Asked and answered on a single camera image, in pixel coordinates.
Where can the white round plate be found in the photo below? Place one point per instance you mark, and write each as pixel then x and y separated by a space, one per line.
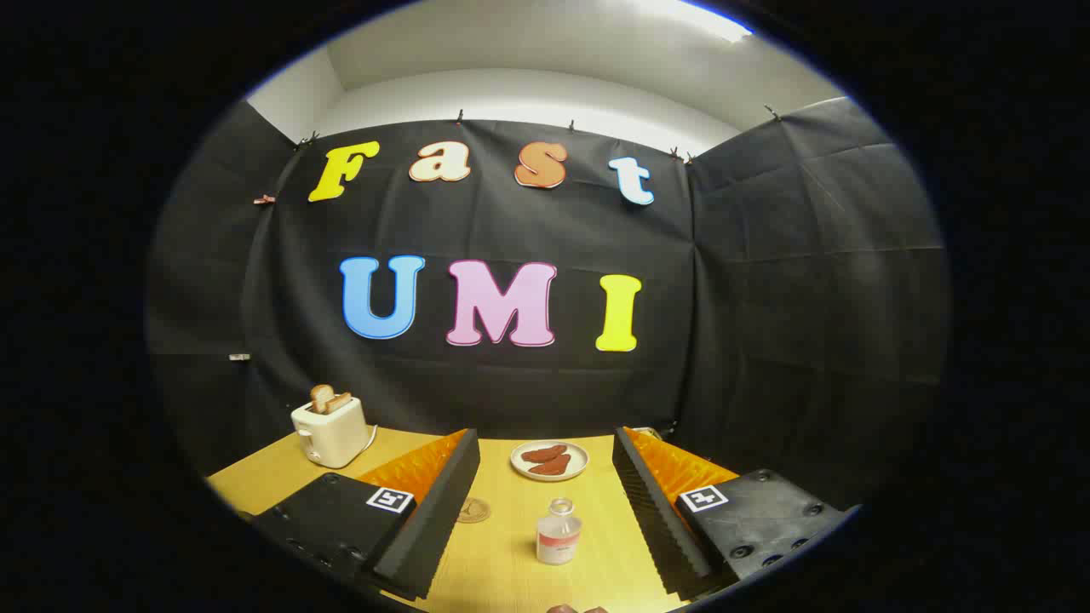
pixel 576 466

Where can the round cork coaster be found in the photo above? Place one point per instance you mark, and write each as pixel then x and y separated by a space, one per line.
pixel 473 511

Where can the wooden table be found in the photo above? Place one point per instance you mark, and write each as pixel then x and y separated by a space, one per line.
pixel 511 562

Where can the toast slice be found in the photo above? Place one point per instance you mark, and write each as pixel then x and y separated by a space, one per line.
pixel 339 402
pixel 321 398

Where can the cream toaster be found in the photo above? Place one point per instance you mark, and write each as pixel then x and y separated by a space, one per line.
pixel 334 434

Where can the clear juice bottle pink label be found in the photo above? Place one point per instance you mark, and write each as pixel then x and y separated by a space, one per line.
pixel 559 535

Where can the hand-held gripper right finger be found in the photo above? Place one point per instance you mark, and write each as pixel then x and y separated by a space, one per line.
pixel 647 511

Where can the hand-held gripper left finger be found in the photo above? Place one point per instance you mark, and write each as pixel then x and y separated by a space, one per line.
pixel 443 511

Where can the red-brown meat patty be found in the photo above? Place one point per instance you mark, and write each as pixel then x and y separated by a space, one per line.
pixel 543 453
pixel 552 466

